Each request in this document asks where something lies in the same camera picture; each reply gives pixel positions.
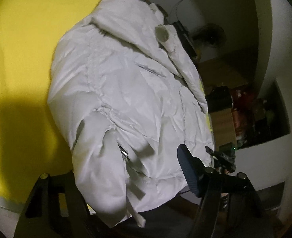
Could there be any white puffer jacket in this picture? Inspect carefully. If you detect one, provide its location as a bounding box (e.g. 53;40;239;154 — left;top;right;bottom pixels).
48;0;214;227

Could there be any brown cardboard box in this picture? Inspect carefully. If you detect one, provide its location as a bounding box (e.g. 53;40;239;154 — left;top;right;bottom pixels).
210;108;237;150

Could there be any yellow table cloth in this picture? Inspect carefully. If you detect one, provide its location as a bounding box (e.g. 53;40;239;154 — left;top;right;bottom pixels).
0;0;100;204

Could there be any black yellow box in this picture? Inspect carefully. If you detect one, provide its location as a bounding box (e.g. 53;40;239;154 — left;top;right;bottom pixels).
172;21;197;59

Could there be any black standing fan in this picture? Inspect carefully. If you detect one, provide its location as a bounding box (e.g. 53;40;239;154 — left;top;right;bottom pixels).
192;23;227;48

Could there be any black cable on wall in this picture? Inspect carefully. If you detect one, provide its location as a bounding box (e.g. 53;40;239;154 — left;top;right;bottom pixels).
170;0;192;23

